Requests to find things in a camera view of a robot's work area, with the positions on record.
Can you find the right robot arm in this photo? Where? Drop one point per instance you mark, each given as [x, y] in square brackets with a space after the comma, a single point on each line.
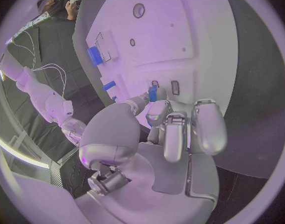
[37, 89]

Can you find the large blue cylinder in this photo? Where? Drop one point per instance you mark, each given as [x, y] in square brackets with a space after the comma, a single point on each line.
[94, 56]

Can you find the short blue cylinder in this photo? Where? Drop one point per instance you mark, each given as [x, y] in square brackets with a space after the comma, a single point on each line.
[109, 86]

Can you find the blue block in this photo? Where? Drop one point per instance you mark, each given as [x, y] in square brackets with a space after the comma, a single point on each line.
[152, 95]

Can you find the person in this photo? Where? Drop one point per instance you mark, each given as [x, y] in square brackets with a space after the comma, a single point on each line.
[60, 1]

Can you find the white task board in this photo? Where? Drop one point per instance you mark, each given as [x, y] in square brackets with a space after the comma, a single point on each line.
[161, 46]

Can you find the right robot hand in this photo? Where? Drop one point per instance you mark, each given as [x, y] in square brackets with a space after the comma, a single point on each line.
[73, 128]

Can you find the small blue peg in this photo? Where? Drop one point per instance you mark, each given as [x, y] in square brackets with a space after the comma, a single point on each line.
[114, 98]

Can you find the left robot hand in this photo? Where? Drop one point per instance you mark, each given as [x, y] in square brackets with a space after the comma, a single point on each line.
[142, 181]

